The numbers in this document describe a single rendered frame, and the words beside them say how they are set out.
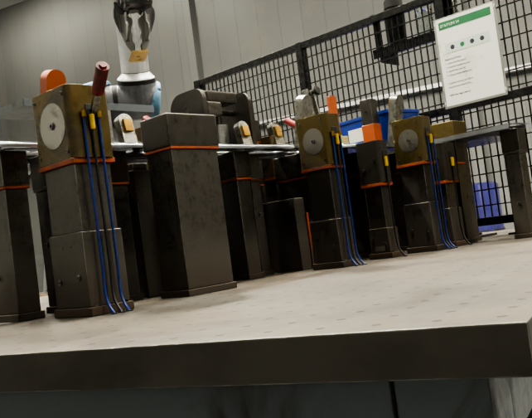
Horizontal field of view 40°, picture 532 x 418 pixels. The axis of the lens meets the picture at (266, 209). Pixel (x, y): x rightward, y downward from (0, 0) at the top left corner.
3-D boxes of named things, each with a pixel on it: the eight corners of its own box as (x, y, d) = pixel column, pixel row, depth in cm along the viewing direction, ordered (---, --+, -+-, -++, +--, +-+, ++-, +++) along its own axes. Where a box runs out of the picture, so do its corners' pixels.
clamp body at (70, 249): (101, 319, 109) (72, 78, 110) (52, 321, 118) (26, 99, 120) (147, 310, 115) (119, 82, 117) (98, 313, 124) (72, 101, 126)
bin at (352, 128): (394, 147, 240) (388, 108, 241) (329, 162, 264) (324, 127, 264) (425, 146, 250) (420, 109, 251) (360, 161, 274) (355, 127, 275)
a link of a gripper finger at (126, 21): (123, 47, 163) (121, 7, 164) (121, 54, 169) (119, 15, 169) (137, 48, 164) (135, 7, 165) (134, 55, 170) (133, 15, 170)
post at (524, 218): (533, 237, 189) (516, 127, 190) (514, 239, 193) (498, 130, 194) (540, 235, 193) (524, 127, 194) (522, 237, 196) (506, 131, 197)
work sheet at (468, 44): (508, 94, 234) (494, -1, 236) (445, 109, 250) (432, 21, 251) (510, 94, 236) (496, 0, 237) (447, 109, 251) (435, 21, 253)
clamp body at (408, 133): (447, 251, 182) (428, 113, 183) (406, 255, 190) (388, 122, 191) (460, 249, 187) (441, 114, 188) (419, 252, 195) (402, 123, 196)
